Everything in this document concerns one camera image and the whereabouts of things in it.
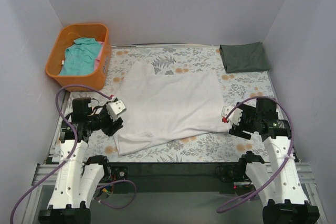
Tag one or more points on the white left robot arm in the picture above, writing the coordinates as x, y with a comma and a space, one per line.
78, 178

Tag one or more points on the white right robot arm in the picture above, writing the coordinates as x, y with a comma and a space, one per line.
281, 193

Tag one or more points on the aluminium frame rail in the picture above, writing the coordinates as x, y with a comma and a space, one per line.
306, 178

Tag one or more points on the pink t shirt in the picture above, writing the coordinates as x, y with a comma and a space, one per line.
98, 58

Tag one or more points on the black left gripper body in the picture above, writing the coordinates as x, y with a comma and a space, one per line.
112, 126

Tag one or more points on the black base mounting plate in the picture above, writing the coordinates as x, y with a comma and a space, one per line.
182, 177

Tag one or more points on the floral patterned table mat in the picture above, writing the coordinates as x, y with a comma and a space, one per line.
207, 147

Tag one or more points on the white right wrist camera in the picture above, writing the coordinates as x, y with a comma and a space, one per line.
231, 115

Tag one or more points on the orange plastic basket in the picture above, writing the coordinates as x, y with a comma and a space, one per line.
65, 39

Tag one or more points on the teal t shirt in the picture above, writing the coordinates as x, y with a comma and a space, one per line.
79, 58

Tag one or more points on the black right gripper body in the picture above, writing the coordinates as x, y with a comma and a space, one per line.
240, 128

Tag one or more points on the folded dark green t shirt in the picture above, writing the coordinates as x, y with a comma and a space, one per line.
244, 58

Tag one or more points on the white t shirt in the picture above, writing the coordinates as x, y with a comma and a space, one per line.
162, 108

